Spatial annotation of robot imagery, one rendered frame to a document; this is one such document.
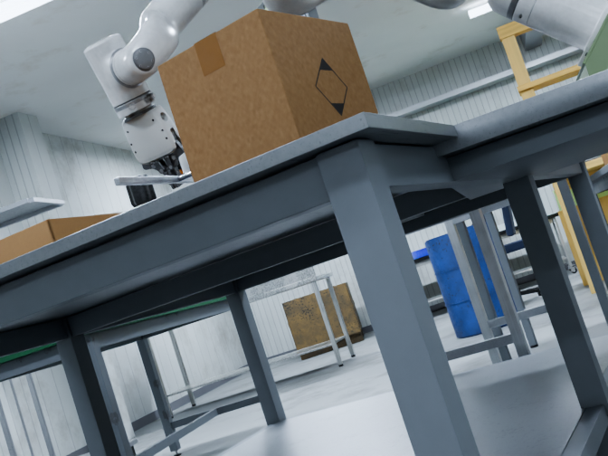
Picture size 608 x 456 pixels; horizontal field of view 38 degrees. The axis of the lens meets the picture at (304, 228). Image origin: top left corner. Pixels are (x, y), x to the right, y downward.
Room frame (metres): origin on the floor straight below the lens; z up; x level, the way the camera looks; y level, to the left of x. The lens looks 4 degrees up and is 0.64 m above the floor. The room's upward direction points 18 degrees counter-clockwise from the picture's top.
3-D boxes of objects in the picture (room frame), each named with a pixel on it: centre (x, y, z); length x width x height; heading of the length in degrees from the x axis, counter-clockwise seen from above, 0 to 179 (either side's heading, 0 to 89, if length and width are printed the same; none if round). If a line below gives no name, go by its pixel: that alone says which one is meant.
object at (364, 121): (2.28, 0.13, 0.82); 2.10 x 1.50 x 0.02; 155
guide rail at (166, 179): (2.08, 0.07, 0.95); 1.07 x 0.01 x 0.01; 155
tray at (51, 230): (1.45, 0.40, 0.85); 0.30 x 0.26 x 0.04; 155
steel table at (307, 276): (7.93, 0.79, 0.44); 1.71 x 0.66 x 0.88; 77
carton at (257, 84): (1.59, -0.02, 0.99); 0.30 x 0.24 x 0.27; 147
